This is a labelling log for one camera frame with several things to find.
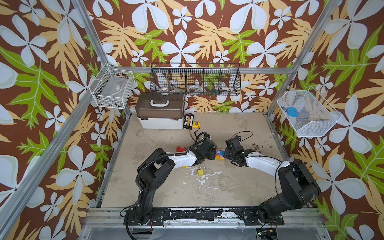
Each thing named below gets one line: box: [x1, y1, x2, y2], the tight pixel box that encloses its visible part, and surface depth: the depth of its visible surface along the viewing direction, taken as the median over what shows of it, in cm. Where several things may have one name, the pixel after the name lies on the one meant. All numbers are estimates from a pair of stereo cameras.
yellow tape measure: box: [192, 121, 201, 129], surface depth 113 cm
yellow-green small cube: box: [197, 169, 204, 177], surface depth 90 cm
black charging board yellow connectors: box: [183, 113, 194, 130], surface depth 116 cm
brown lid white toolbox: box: [135, 92, 185, 130], surface depth 101 cm
